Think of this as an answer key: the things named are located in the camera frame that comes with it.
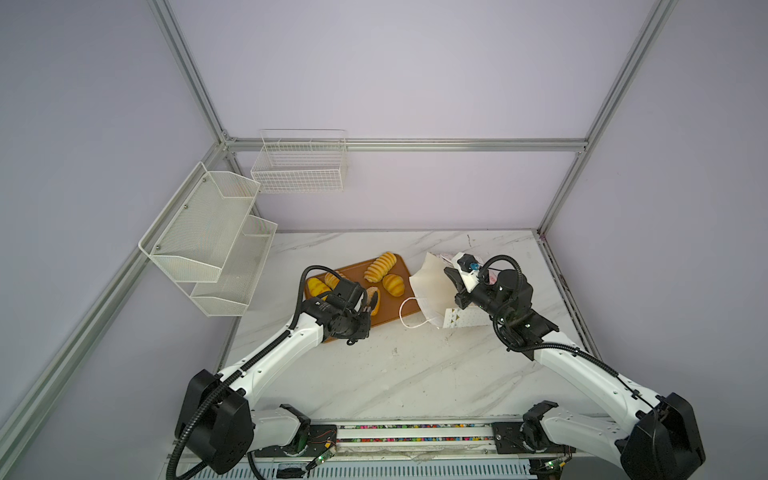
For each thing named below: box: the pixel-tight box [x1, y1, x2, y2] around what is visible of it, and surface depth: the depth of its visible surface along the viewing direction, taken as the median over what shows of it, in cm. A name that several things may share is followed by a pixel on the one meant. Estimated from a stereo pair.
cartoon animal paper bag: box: [400, 252, 492, 329], surface depth 88 cm
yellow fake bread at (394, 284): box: [382, 274, 405, 297], surface depth 101 cm
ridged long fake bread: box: [364, 252, 397, 283], surface depth 106 cm
